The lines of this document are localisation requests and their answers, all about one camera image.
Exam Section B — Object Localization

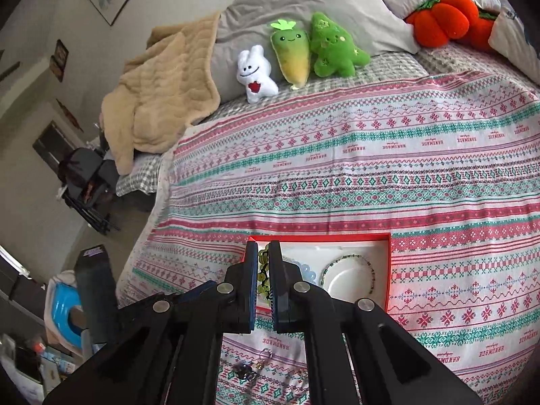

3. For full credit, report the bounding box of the red jewelry box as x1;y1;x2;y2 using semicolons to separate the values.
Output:
242;233;392;313

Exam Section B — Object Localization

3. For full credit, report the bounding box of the green bead bracelet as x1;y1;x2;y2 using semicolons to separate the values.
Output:
256;250;273;300

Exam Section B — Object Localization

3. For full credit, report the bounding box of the black charm keychain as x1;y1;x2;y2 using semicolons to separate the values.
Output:
230;360;256;383

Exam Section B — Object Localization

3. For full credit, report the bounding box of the white deer print pillow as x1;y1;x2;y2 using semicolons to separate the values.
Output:
488;6;540;83

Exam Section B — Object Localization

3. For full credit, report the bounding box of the black folding chair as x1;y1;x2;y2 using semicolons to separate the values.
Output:
57;133;123;235

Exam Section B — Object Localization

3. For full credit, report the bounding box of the orange pumpkin plush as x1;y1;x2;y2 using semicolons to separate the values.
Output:
405;0;501;49

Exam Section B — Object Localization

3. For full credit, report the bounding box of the green yellow radish plush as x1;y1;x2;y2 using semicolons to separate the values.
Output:
270;19;312;90

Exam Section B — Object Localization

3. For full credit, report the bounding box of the thin green beaded necklace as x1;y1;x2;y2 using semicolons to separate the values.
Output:
320;253;377;304

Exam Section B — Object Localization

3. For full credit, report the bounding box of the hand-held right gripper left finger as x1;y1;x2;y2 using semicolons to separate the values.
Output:
42;240;259;405

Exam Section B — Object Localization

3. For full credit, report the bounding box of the green tree plush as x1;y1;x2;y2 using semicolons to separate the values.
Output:
309;12;371;79

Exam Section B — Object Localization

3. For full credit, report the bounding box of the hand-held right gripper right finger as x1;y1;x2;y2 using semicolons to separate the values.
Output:
268;240;484;405

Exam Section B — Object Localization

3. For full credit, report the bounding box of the small wall plaque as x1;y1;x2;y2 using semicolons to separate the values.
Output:
50;39;69;83

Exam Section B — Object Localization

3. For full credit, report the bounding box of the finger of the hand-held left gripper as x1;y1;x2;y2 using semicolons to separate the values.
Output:
177;280;218;304

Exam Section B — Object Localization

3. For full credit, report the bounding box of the beige quilted blanket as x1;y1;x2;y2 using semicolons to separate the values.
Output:
101;10;222;176

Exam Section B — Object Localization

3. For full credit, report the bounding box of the light blue bead bracelet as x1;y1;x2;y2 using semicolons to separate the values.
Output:
291;262;317;284

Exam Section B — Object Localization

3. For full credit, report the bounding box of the patterned pink green bedspread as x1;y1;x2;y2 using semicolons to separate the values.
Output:
116;70;540;405

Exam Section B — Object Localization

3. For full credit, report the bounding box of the grey pillow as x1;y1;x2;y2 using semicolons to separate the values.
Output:
210;0;420;102

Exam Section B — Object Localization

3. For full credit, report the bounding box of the white bunny plush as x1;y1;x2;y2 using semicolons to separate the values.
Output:
237;45;279;104

